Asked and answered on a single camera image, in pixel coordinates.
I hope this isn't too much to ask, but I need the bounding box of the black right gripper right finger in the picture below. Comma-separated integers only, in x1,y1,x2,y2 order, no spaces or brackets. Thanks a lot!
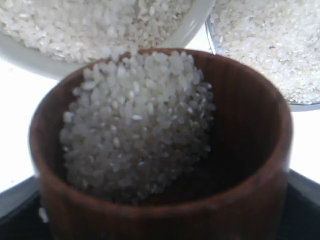
281,170,320,240

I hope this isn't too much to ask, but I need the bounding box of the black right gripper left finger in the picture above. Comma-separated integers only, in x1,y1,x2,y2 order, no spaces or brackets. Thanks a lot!
0,177,50,240

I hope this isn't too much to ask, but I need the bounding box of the brown wooden cup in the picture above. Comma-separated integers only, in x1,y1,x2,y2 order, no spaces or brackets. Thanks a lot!
29,50,293,240

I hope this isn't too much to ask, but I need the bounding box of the round steel rice tray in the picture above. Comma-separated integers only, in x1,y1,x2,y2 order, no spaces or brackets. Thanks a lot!
210,0,320,105

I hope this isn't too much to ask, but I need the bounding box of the white ceramic rice bowl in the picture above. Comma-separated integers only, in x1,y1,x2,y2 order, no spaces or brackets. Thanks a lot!
0,0,215,80

